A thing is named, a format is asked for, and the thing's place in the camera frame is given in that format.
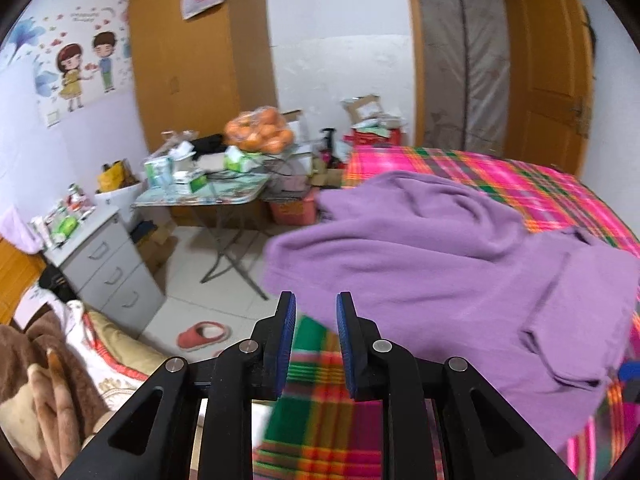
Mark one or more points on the grey door curtain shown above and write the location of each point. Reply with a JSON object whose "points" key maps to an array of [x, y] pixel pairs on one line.
{"points": [[466, 51]]}

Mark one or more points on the cartoon couple wall sticker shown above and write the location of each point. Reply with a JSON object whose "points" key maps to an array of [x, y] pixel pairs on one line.
{"points": [[75, 72]]}

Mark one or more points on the open cardboard box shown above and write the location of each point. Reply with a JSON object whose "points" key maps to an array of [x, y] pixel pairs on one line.
{"points": [[367, 111]]}

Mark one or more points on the wooden door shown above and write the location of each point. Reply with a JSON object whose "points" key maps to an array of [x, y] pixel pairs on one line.
{"points": [[551, 83]]}

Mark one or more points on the red slipper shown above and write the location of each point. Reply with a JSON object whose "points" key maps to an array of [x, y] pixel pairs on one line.
{"points": [[203, 334]]}

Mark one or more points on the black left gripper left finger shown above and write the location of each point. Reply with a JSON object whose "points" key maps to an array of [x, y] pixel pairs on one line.
{"points": [[254, 369]]}

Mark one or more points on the folding table with patterned top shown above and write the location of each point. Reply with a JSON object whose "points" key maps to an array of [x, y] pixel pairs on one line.
{"points": [[218, 208]]}

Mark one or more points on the grey drawer cabinet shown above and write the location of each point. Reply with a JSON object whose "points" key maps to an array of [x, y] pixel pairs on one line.
{"points": [[107, 273]]}

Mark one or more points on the bag of oranges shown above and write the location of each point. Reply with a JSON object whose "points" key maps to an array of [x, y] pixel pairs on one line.
{"points": [[263, 131]]}

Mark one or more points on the purple fleece garment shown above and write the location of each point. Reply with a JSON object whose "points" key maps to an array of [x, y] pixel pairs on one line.
{"points": [[445, 270]]}

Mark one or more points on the brown wooden wardrobe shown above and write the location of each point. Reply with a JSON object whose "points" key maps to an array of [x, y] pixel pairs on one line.
{"points": [[198, 74]]}

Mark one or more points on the pink plastic storage box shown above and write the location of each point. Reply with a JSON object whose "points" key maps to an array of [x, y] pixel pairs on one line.
{"points": [[299, 212]]}

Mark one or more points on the green tissue box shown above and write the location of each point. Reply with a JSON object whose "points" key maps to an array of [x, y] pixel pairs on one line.
{"points": [[238, 161]]}

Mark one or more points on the brown plush blanket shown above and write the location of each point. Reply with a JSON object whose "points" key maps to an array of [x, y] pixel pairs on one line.
{"points": [[50, 407]]}

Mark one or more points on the white bin with yellow bag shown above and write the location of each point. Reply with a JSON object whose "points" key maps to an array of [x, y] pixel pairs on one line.
{"points": [[119, 187]]}

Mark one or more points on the beige pillow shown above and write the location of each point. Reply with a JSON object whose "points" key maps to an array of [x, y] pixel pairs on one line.
{"points": [[124, 349]]}

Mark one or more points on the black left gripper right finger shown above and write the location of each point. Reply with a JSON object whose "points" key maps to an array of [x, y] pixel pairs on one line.
{"points": [[376, 369]]}

